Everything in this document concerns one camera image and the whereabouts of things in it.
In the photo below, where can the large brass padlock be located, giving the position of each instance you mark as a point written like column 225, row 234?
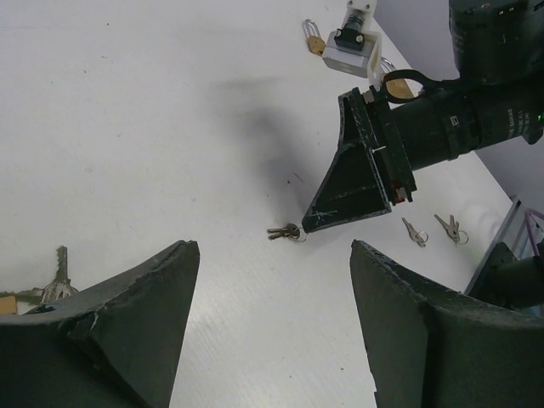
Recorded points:
column 8, row 305
column 399, row 84

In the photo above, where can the small brass padlock right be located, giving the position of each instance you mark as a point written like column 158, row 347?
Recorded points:
column 315, row 42

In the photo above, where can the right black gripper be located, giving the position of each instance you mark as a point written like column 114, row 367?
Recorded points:
column 370, row 173

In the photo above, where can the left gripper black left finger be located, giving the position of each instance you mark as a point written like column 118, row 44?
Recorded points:
column 114, row 344

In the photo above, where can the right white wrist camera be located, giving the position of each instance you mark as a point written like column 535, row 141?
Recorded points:
column 354, row 48

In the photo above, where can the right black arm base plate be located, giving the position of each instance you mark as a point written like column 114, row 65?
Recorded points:
column 509, row 282

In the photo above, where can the silver key set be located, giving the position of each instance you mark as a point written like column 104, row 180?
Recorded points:
column 60, row 287
column 417, row 236
column 452, row 230
column 290, row 231

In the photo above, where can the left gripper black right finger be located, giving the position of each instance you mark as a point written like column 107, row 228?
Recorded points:
column 430, row 346

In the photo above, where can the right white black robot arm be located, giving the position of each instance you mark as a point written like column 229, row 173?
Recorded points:
column 406, row 121

